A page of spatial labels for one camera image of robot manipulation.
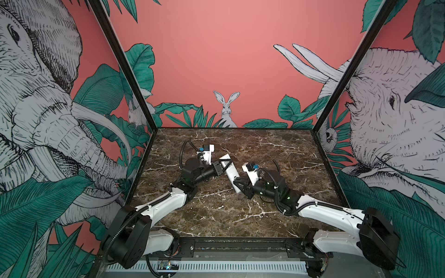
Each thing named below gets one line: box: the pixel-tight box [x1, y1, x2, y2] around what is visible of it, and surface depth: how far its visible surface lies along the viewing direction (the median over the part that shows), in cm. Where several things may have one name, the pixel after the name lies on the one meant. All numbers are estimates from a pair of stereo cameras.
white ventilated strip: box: [106, 262, 309, 273], surface depth 71 cm
